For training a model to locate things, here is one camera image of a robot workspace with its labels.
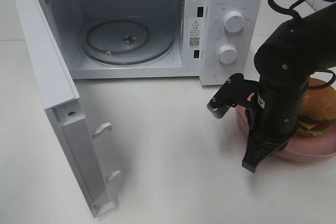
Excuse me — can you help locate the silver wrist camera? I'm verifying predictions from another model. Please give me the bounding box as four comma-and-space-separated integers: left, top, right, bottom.
206, 73, 258, 119

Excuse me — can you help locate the pink round plate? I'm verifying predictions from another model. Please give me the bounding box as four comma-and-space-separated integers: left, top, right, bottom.
235, 91, 336, 164

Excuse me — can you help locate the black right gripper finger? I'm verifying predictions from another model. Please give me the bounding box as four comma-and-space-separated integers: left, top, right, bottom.
266, 137, 289, 156
242, 129, 276, 173

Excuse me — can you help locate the white microwave door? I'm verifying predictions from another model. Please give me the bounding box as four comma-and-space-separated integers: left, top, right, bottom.
15, 0, 121, 217

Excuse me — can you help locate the white warning label sticker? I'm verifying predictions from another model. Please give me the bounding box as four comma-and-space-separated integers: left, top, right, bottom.
188, 18, 201, 48

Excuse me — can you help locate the round white door button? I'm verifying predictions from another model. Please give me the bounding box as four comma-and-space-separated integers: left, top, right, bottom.
215, 69, 231, 83

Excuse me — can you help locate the white microwave oven body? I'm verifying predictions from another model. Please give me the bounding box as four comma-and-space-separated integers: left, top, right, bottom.
45, 0, 261, 85

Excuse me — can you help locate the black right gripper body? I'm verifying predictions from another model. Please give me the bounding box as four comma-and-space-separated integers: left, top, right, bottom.
245, 91, 300, 154

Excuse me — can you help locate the white microwave knob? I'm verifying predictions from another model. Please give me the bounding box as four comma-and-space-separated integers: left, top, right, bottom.
217, 45, 238, 64
223, 10, 245, 33

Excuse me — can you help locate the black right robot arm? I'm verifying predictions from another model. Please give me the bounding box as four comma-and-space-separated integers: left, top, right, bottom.
242, 4, 335, 173

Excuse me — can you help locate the toy burger with lettuce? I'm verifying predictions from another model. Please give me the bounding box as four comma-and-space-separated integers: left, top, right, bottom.
296, 86, 335, 137

